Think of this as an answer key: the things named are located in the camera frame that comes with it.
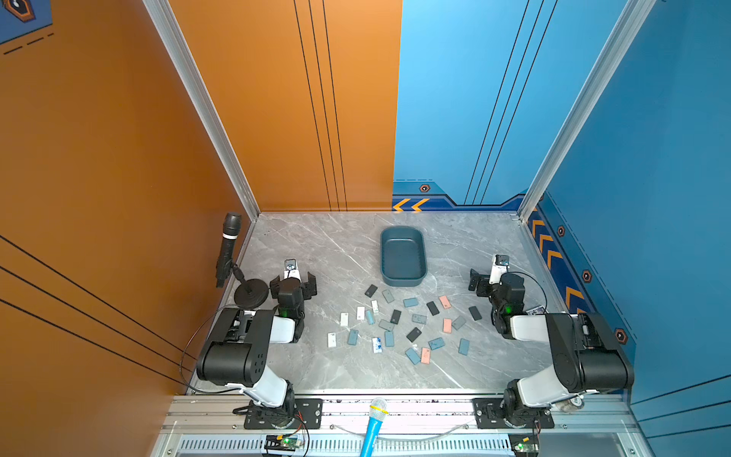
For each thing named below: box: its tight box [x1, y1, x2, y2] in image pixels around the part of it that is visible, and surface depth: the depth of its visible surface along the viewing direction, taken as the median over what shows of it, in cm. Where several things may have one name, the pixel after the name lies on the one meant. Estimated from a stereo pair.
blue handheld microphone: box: [359, 397, 390, 457], surface depth 71 cm
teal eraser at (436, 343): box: [427, 337, 446, 351], surface depth 87 cm
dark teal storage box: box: [380, 225, 428, 287], surface depth 106 cm
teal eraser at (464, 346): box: [457, 337, 471, 357], surface depth 87 cm
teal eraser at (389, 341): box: [384, 331, 396, 348], surface depth 88 cm
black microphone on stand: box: [216, 212, 270, 308], surface depth 81 cm
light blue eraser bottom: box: [404, 347, 422, 365], surface depth 85 cm
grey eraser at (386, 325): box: [378, 318, 396, 332], surface depth 91 cm
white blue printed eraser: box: [372, 337, 383, 354], surface depth 86 cm
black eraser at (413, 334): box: [405, 326, 422, 343], surface depth 89 cm
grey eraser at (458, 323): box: [451, 315, 467, 331], surface depth 91 cm
